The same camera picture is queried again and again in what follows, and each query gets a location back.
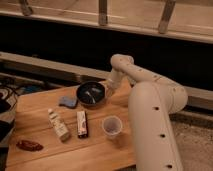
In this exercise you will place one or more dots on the red-brown chili pepper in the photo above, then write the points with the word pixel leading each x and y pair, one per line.
pixel 29 145

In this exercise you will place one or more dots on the white tube bottle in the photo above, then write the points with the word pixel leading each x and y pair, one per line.
pixel 58 125

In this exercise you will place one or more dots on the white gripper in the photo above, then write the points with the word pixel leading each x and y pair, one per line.
pixel 113 82

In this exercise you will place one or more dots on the white and dark box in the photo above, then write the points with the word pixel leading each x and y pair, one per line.
pixel 82 128

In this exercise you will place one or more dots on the clear plastic cup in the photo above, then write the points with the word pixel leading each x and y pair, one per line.
pixel 112 126

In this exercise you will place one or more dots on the silver spoon in bowl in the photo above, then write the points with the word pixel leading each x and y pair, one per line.
pixel 93 94

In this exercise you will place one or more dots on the blue sponge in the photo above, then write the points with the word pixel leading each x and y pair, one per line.
pixel 68 102

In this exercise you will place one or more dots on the dark ceramic bowl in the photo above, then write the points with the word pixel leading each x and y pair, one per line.
pixel 85 99

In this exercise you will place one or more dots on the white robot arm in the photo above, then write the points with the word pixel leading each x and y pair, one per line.
pixel 152 99

